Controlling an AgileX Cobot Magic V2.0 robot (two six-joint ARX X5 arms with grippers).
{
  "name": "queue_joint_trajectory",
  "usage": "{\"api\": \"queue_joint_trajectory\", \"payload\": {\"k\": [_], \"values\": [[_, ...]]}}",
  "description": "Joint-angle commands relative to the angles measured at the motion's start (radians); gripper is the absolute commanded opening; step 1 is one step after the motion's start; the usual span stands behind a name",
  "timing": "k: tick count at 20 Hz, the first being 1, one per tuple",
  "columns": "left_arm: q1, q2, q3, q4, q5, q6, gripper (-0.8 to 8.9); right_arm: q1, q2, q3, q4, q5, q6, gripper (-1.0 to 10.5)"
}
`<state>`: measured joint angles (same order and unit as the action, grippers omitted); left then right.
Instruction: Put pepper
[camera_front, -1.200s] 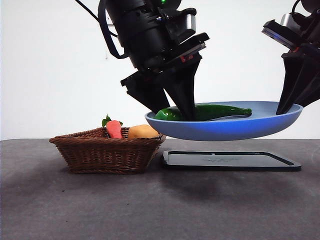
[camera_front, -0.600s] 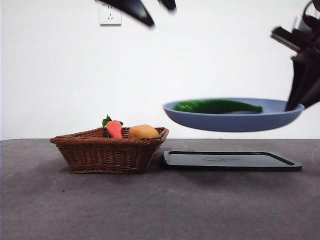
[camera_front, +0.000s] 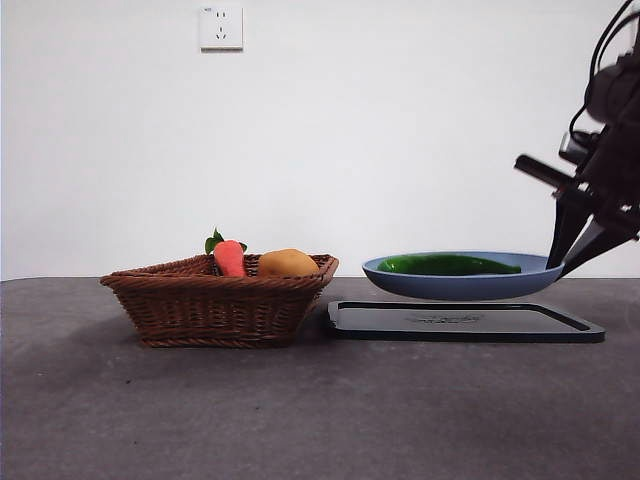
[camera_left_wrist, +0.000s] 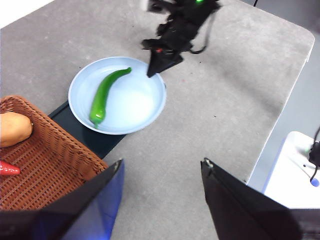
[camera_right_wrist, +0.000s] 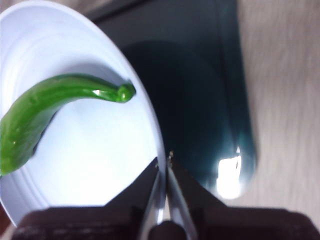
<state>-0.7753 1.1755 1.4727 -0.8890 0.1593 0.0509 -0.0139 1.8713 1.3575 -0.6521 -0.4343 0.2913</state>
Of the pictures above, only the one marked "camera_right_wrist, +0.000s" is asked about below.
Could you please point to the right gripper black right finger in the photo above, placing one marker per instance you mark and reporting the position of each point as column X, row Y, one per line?
column 250, row 225

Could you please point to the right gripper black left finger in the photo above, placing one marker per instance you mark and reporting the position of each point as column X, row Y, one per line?
column 87, row 222

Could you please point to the blue round plate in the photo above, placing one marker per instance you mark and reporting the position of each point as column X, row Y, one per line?
column 87, row 150

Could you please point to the long green pepper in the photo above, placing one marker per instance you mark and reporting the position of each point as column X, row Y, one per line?
column 37, row 105

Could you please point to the dark flat tray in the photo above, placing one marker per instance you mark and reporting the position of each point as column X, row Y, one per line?
column 190, row 100

